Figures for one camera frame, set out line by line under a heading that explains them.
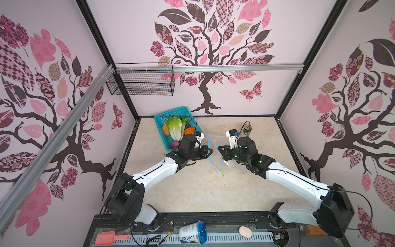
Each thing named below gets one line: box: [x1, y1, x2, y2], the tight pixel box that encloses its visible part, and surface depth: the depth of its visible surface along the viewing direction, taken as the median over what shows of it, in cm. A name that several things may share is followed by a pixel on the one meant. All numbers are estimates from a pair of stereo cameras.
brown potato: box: [162, 124, 171, 137], surface depth 107 cm
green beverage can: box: [243, 123, 252, 136], surface depth 102 cm
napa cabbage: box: [166, 116, 188, 142], surface depth 105 cm
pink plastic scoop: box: [94, 231, 132, 246], surface depth 70 cm
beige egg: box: [238, 225, 253, 239], surface depth 71 cm
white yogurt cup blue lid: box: [178, 220, 208, 246], surface depth 66 cm
